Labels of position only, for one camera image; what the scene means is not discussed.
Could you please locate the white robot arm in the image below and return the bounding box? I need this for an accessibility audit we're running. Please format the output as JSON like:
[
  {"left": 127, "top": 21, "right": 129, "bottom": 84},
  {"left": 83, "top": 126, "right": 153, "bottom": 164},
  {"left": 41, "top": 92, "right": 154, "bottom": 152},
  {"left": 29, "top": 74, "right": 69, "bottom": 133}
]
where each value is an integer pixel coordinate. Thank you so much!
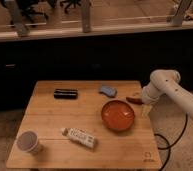
[{"left": 141, "top": 69, "right": 193, "bottom": 120}]

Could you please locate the orange ceramic bowl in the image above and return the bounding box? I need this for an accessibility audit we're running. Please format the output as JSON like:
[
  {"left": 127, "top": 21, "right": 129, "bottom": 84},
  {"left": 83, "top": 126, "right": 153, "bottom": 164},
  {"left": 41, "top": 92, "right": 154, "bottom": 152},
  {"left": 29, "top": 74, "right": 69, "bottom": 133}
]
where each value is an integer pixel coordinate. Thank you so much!
[{"left": 101, "top": 100, "right": 135, "bottom": 132}]

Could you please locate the blue sponge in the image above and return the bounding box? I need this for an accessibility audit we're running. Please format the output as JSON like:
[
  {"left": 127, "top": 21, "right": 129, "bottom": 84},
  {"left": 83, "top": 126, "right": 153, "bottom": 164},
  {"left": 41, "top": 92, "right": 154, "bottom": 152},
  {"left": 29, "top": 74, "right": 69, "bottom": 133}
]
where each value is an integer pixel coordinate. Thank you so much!
[{"left": 99, "top": 86, "right": 117, "bottom": 98}]

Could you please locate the white tube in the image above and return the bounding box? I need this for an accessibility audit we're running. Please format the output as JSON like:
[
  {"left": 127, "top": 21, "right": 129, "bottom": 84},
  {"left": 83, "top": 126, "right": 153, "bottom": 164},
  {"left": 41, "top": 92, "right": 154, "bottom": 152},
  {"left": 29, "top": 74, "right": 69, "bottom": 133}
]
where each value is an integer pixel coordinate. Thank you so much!
[{"left": 61, "top": 128, "right": 97, "bottom": 149}]

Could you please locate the black rectangular box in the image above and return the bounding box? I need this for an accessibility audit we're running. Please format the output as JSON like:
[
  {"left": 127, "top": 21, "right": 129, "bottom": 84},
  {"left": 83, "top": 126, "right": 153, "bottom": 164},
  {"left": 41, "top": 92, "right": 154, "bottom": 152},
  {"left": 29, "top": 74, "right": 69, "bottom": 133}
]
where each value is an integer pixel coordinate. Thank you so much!
[{"left": 54, "top": 89, "right": 78, "bottom": 99}]

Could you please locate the wooden table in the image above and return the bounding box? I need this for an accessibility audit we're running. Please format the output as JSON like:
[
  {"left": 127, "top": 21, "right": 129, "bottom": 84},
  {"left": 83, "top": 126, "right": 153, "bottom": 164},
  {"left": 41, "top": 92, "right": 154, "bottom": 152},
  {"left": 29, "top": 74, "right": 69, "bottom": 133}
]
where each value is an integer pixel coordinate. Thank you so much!
[{"left": 6, "top": 81, "right": 161, "bottom": 170}]

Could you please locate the white paper cup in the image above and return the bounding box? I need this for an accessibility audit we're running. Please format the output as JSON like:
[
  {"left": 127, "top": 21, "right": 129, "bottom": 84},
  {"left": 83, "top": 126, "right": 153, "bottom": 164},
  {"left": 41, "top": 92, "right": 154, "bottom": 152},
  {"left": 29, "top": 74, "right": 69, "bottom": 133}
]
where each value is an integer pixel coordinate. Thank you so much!
[{"left": 16, "top": 131, "right": 43, "bottom": 155}]

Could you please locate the black office chair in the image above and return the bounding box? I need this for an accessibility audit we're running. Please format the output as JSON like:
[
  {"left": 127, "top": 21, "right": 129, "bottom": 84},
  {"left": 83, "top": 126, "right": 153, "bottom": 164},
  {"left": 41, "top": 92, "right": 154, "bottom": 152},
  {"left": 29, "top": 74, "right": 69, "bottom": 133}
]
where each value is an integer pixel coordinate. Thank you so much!
[
  {"left": 59, "top": 0, "right": 81, "bottom": 14},
  {"left": 0, "top": 0, "right": 51, "bottom": 23}
]

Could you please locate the black cable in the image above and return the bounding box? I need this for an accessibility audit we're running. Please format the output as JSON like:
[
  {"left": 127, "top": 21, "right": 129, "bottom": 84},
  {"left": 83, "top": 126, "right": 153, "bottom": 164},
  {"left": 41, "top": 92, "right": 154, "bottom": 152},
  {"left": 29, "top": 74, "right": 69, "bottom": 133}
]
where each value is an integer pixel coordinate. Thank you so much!
[{"left": 154, "top": 113, "right": 189, "bottom": 171}]

